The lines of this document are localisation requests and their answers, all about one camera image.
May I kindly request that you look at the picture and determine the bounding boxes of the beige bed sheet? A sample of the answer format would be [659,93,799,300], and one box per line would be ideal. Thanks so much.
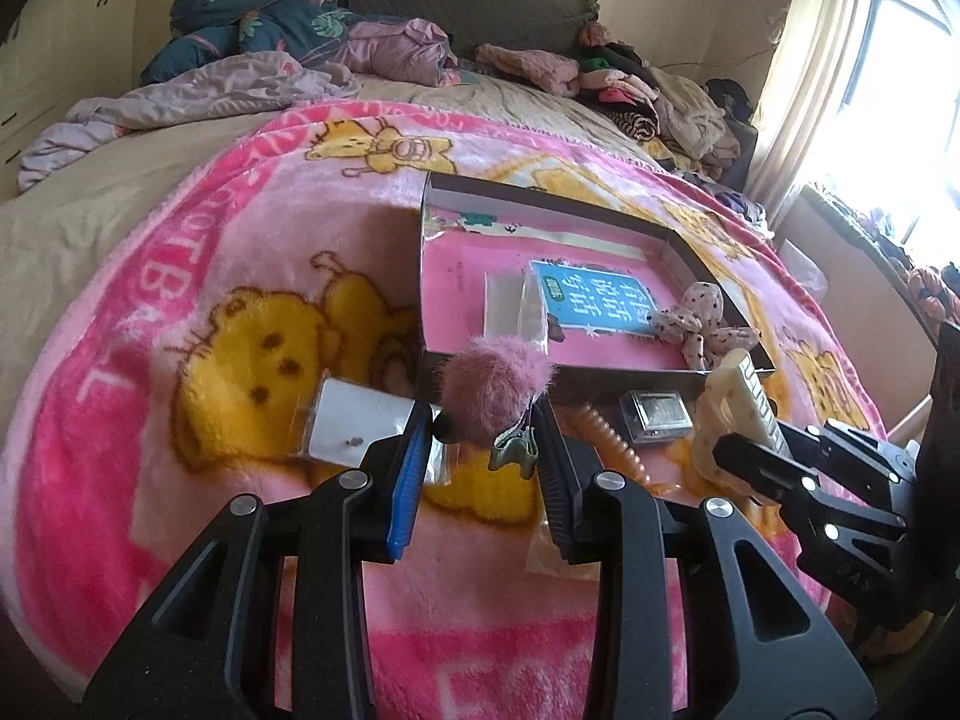
[2,76,656,419]

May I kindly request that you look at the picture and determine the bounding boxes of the cream wardrobe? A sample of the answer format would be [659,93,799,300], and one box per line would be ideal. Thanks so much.
[2,0,137,200]

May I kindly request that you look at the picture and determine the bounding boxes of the pink cartoon fleece blanket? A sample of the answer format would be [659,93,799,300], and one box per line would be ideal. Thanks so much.
[2,101,882,694]

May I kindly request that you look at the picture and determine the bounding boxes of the cream hair claw clip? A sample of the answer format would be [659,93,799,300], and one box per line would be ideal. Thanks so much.
[692,348,793,496]

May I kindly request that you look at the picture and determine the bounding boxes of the black shallow cardboard box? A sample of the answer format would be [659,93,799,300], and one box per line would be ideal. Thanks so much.
[416,174,732,405]

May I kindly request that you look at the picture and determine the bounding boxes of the pink fluffy pompom clip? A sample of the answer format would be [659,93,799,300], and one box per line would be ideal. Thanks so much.
[434,335,553,479]

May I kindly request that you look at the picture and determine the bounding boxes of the pink crumpled garment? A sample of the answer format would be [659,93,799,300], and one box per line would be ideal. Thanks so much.
[334,18,460,88]

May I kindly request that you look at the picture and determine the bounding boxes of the pile of mixed clothes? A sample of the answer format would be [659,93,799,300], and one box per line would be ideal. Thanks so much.
[578,20,758,190]

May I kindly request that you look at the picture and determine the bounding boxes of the dark floral quilt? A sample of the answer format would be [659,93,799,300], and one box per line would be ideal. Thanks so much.
[140,0,389,86]

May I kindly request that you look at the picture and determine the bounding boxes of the cream curtain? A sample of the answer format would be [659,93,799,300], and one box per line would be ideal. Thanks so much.
[745,0,864,226]

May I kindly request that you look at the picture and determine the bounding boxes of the white earring card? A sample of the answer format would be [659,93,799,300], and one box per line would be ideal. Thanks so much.
[295,377,415,488]

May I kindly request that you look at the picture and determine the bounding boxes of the orange spiral hair tie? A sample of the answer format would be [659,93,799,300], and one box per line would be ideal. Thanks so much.
[569,400,662,496]

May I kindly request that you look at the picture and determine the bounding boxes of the pink folded clothing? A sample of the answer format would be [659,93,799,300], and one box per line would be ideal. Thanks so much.
[475,44,579,98]

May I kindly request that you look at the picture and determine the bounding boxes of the polka dot bow clip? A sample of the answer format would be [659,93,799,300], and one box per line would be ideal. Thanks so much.
[649,281,760,371]

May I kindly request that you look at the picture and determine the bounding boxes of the pink book blue label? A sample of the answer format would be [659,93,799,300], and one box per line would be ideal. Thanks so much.
[420,205,686,371]

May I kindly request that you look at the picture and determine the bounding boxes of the clear bagged earring card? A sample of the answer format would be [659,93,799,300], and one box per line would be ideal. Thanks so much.
[482,268,548,353]

